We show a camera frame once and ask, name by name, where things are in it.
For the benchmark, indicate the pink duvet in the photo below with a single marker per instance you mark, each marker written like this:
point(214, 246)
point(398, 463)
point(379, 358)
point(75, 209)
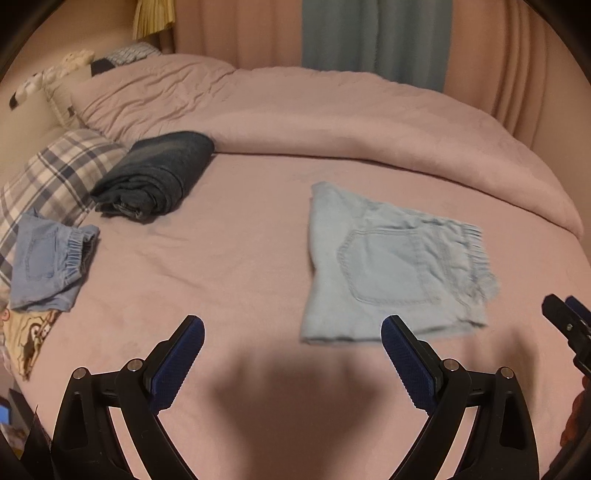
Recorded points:
point(301, 112)

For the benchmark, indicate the plaid pillow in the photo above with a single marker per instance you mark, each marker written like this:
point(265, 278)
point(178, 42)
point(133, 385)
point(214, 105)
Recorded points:
point(56, 182)

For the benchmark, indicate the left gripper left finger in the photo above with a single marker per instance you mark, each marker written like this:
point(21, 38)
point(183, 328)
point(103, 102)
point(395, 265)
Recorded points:
point(144, 387)

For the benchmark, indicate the yellow pleated fabric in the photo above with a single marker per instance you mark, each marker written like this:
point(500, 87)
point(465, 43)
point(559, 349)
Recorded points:
point(152, 17)

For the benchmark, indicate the pink curtain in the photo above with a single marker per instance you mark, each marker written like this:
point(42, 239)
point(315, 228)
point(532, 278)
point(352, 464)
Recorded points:
point(506, 59)

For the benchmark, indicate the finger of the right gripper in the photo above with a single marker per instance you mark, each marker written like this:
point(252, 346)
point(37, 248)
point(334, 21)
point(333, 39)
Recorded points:
point(579, 308)
point(576, 331)

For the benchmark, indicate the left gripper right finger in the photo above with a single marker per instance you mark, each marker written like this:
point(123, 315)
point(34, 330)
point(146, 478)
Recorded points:
point(440, 388)

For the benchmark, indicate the dark rolled jeans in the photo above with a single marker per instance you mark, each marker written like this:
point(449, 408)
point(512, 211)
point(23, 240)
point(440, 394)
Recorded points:
point(154, 177)

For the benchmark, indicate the right hand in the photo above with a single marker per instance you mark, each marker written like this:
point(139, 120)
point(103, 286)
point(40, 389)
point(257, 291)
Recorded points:
point(571, 428)

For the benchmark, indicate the plush toy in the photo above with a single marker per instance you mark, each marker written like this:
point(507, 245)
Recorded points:
point(71, 62)

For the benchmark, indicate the light blue denim pants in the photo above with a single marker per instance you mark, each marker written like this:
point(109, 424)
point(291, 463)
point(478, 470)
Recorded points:
point(373, 260)

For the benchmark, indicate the grey-blue curtain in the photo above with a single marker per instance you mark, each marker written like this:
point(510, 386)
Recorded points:
point(405, 41)

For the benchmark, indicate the folded blue denim shorts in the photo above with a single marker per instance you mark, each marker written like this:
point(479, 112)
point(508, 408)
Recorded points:
point(50, 264)

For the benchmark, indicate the cartoon print cloth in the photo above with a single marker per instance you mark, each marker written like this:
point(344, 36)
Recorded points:
point(22, 337)

